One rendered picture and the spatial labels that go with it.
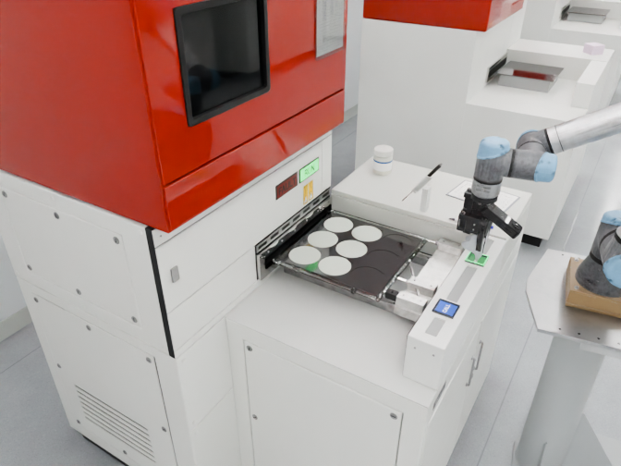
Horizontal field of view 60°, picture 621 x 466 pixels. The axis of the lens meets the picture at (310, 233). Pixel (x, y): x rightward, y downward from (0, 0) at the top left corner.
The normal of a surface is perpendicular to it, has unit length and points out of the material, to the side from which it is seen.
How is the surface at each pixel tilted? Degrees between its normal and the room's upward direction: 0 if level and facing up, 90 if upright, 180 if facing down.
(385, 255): 0
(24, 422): 0
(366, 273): 0
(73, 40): 90
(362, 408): 90
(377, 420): 90
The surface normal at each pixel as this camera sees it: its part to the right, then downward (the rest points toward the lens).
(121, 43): -0.52, 0.45
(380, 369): 0.00, -0.84
